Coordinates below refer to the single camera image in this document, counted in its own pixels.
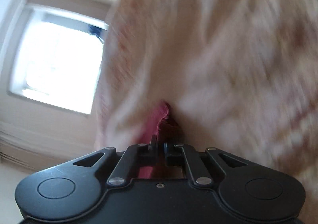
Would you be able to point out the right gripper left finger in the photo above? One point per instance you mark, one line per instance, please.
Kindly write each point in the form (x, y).
(149, 150)

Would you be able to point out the maroon red garment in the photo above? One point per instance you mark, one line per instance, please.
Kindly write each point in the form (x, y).
(161, 124)

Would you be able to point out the blue clothes at window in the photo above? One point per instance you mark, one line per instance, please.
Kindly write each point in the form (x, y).
(98, 32)

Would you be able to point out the bright window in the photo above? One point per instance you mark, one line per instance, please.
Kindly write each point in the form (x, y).
(56, 62)

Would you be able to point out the floral beige bedspread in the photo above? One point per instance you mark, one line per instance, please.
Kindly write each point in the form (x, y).
(240, 75)

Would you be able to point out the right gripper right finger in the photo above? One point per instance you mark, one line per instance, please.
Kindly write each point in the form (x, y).
(173, 155)

